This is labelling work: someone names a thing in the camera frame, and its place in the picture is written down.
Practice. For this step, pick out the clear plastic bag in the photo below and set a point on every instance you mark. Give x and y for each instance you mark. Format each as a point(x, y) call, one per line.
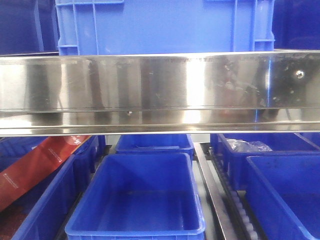
point(240, 145)

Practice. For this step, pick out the dark blue crate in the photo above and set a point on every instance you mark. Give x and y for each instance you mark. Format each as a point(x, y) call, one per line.
point(28, 26)
point(296, 24)

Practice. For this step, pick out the large blue crate upper shelf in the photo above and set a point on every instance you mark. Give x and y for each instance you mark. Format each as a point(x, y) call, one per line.
point(129, 27)

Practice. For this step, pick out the blue bin left front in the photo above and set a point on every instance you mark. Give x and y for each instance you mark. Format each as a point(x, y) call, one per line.
point(39, 213)

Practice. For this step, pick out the stainless steel shelf beam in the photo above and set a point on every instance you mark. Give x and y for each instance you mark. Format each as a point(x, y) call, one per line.
point(216, 92)

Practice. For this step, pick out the dark blue crate upper right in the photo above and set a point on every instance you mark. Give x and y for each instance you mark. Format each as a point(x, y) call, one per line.
point(296, 24)

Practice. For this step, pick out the red cardboard package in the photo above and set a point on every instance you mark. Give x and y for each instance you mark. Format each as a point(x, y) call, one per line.
point(20, 177)

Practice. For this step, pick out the blue bin centre rear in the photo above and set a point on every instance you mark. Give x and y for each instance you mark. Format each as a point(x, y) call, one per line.
point(155, 143)

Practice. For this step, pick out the shelf beam bolt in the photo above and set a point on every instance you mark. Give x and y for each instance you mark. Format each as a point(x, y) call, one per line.
point(300, 74)

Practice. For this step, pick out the dark blue crate upper left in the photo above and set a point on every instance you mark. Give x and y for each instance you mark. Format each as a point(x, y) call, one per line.
point(28, 26)

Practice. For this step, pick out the blue bin centre front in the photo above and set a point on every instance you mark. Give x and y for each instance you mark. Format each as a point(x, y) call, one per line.
point(140, 197)

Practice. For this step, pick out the blue bin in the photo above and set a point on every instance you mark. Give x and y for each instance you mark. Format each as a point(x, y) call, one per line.
point(39, 213)
point(14, 148)
point(283, 192)
point(234, 163)
point(140, 197)
point(155, 143)

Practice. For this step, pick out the blue bin right front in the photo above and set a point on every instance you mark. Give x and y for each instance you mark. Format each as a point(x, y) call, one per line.
point(283, 192)

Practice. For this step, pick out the roller track rail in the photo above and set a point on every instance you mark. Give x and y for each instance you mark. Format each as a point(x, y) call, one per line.
point(226, 212)

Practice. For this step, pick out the blue bin left rear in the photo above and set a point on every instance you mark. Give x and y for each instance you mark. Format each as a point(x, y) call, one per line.
point(14, 148)

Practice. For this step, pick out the blue bin right rear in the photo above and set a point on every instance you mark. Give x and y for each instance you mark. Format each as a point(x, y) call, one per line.
point(234, 163)

